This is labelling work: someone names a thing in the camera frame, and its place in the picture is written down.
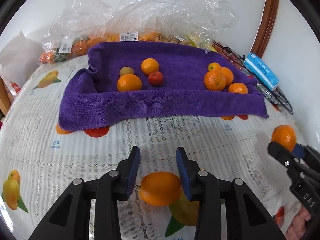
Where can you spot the orange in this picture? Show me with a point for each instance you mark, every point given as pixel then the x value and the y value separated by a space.
pixel 229 76
pixel 237 89
pixel 214 80
pixel 283 136
pixel 214 67
pixel 161 188
pixel 129 83
pixel 150 66

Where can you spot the brown wooden door frame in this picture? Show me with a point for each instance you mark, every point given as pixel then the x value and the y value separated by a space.
pixel 266 17

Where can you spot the small yellow-green fruit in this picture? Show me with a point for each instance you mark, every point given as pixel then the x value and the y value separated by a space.
pixel 125 70

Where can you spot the small red fruit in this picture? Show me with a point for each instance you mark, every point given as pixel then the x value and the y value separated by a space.
pixel 156 78

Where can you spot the red and white plastic bag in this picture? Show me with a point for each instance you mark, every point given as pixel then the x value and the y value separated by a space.
pixel 12 87

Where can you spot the wooden chair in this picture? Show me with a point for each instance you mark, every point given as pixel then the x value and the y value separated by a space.
pixel 3 97

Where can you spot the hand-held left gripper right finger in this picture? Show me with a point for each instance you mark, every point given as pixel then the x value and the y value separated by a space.
pixel 183 172

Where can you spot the blue tissue pack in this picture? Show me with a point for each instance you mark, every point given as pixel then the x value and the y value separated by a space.
pixel 261 71

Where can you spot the purple towel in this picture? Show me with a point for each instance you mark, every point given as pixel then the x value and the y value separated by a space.
pixel 180 100

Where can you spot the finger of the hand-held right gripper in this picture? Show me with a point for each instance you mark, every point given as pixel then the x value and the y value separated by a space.
pixel 282 155
pixel 298 151

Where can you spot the clear bag of yellow fruit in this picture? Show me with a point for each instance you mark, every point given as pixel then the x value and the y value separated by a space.
pixel 195 40

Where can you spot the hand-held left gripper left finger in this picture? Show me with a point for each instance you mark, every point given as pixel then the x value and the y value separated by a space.
pixel 132 172

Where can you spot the clear bag of small oranges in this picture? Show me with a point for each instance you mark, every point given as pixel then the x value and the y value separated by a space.
pixel 145 36

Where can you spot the clear bag of red fruit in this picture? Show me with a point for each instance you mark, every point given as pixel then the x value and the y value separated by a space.
pixel 238 64

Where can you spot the person's right hand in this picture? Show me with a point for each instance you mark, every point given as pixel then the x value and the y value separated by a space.
pixel 298 226

